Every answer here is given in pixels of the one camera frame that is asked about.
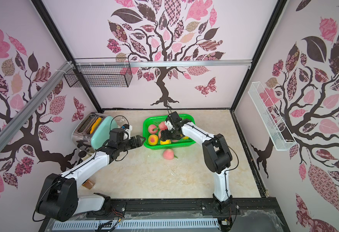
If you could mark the pink peach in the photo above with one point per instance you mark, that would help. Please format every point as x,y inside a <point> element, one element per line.
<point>162,126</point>
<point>169,154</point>
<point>153,129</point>

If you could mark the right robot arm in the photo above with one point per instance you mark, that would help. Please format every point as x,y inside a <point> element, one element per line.
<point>216,153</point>

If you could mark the pink peach front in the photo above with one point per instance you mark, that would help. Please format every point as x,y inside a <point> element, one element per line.
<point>153,129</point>

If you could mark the aluminium rail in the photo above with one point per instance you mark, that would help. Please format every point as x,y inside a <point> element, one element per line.
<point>171,63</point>
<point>20,118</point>

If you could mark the yellow red peach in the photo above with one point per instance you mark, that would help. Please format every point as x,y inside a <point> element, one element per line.
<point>153,140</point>

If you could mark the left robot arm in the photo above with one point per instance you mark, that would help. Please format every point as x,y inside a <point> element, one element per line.
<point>59,195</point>

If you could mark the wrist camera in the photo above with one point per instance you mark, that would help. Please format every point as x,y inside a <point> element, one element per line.
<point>172,119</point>
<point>121,134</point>

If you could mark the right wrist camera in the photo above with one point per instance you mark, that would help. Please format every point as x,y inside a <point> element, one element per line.
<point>172,119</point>

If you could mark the green plastic basket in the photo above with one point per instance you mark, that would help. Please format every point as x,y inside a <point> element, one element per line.
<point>156,121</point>

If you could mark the small brown spice jar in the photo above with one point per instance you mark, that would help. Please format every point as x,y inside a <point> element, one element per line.
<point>89,184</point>

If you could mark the mint and steel toaster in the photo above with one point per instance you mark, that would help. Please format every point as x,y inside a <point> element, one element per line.
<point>93,131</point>

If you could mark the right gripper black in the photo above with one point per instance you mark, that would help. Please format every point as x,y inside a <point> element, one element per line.
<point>171,134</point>

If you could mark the left aluminium rail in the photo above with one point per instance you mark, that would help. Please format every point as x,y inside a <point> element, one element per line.
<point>20,118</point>

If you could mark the white slotted cable duct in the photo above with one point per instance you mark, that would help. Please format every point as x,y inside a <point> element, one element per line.
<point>134,225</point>

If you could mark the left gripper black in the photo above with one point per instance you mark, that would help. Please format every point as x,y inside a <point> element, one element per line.
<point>137,141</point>

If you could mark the white wire wall shelf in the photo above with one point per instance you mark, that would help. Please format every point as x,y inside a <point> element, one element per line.
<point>265,101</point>

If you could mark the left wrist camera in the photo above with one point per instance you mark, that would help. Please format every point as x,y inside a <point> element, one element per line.
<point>121,134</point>

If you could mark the black wire wall basket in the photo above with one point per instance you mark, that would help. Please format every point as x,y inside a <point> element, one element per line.
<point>109,74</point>

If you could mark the back aluminium rail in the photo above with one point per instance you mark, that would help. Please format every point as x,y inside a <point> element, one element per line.
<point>171,63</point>

